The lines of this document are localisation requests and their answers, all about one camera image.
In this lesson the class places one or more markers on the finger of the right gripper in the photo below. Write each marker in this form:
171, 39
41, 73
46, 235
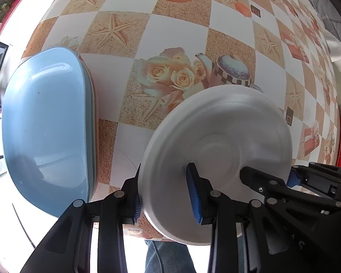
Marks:
260, 185
298, 176

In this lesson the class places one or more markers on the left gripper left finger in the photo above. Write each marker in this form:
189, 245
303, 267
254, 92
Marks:
122, 207

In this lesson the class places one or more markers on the white foam plate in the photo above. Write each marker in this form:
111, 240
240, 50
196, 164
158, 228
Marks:
221, 130

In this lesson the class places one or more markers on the blue plastic bowl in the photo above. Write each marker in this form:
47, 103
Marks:
47, 130

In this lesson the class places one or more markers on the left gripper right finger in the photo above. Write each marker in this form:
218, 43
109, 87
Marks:
212, 207

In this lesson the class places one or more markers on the patterned tablecloth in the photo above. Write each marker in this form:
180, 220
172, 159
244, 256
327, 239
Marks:
146, 57

